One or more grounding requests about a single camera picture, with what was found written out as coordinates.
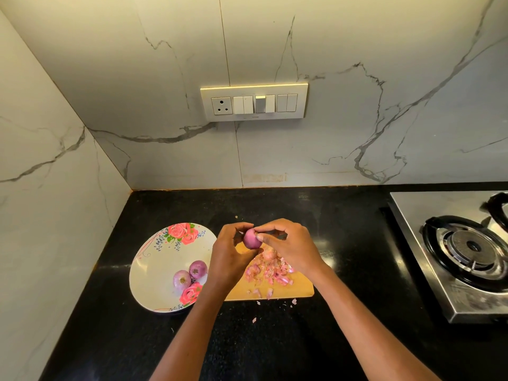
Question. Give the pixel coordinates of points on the person's left hand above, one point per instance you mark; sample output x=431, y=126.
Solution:
x=228, y=259

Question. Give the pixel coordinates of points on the person's right hand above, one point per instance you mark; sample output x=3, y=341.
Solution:
x=298, y=248

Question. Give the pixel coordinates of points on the small pink onion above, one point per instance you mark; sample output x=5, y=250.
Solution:
x=252, y=239
x=182, y=279
x=198, y=270
x=268, y=254

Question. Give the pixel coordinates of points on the pile of onion peels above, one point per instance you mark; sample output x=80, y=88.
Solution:
x=271, y=273

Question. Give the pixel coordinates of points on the person's right forearm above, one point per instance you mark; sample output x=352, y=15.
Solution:
x=369, y=333

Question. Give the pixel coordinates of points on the person's left forearm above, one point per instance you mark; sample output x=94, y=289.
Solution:
x=186, y=341

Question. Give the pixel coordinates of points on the wooden cutting board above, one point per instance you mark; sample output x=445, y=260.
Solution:
x=242, y=293

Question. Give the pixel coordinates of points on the black stone countertop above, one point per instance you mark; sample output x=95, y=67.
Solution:
x=365, y=222

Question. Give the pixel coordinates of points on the white floral plate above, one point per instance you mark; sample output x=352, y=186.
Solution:
x=152, y=267

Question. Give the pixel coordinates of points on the stainless steel gas stove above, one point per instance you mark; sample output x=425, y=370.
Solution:
x=407, y=218

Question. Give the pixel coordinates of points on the black stove burner grate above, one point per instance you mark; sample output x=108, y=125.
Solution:
x=462, y=251
x=497, y=208

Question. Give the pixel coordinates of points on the white wall switch panel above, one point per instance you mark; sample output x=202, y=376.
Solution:
x=254, y=103

